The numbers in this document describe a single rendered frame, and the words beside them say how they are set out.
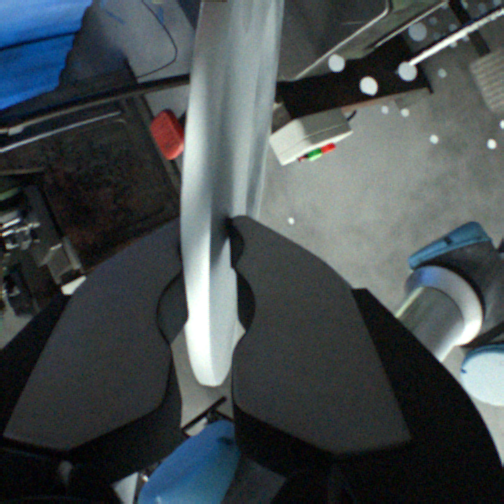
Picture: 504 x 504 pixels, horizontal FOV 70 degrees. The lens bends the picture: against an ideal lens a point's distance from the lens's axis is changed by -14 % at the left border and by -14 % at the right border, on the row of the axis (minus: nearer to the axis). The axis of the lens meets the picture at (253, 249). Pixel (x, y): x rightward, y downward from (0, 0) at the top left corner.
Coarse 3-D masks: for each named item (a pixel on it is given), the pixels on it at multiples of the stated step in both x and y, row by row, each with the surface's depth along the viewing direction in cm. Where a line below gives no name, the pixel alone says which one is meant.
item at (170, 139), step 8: (160, 112) 59; (168, 112) 58; (160, 120) 59; (168, 120) 58; (176, 120) 58; (152, 128) 62; (160, 128) 60; (168, 128) 59; (176, 128) 58; (184, 128) 62; (160, 136) 61; (168, 136) 60; (176, 136) 58; (160, 144) 62; (168, 144) 60; (176, 144) 59; (168, 152) 61; (176, 152) 60
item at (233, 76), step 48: (240, 0) 8; (240, 48) 10; (192, 96) 8; (240, 96) 11; (192, 144) 9; (240, 144) 13; (192, 192) 9; (240, 192) 15; (192, 240) 10; (192, 288) 11; (192, 336) 12
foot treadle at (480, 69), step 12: (456, 0) 71; (456, 12) 73; (468, 36) 73; (480, 36) 71; (480, 48) 72; (480, 60) 73; (492, 60) 71; (480, 72) 74; (492, 72) 72; (480, 84) 76; (492, 84) 73; (492, 96) 75; (492, 108) 76
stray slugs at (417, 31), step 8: (416, 24) 39; (416, 32) 39; (424, 32) 38; (336, 56) 48; (336, 64) 48; (344, 64) 48; (408, 64) 42; (400, 72) 43; (408, 72) 42; (416, 72) 42; (368, 80) 46; (368, 88) 47; (376, 88) 46
